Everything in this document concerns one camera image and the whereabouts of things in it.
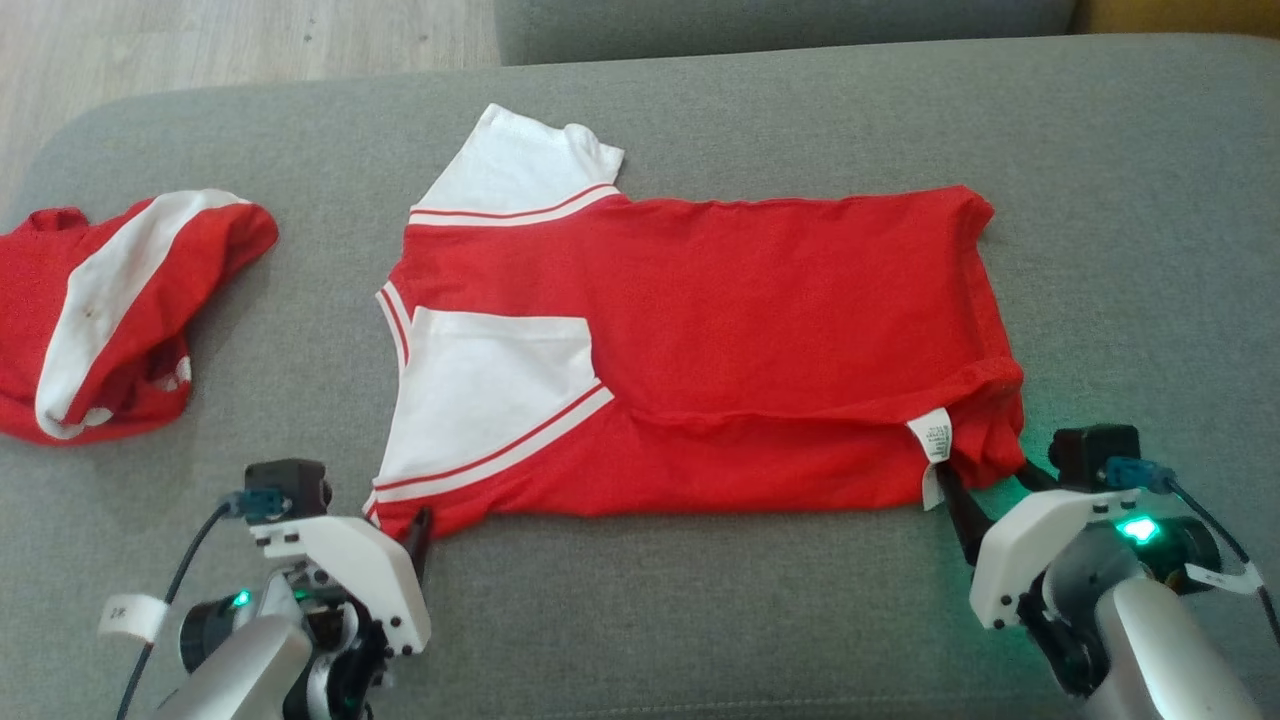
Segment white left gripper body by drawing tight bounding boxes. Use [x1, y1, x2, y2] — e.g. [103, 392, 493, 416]
[250, 515, 433, 656]

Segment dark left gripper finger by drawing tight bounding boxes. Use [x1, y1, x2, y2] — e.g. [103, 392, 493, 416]
[405, 507, 436, 581]

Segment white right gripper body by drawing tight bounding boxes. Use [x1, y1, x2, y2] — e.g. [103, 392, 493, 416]
[968, 488, 1141, 631]

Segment red white-sleeved jersey shirt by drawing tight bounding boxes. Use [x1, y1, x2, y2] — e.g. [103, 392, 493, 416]
[365, 103, 1026, 541]

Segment red white-striped shorts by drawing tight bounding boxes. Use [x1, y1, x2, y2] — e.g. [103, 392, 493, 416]
[0, 190, 279, 446]

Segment grey sofa seat cushion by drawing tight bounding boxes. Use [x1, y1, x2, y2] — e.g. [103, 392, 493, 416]
[0, 35, 1280, 720]

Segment yellow cushion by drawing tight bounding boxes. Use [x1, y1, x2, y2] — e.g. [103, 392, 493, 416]
[1075, 0, 1280, 41]

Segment grey sofa back cushion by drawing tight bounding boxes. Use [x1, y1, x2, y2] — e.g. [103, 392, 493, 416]
[495, 0, 1079, 66]

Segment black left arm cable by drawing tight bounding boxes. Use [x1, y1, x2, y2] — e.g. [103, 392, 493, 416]
[98, 488, 291, 720]

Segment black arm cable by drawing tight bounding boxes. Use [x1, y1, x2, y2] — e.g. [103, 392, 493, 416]
[1105, 457, 1280, 646]
[98, 488, 291, 720]

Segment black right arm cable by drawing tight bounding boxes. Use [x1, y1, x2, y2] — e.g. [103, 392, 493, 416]
[1105, 457, 1280, 646]

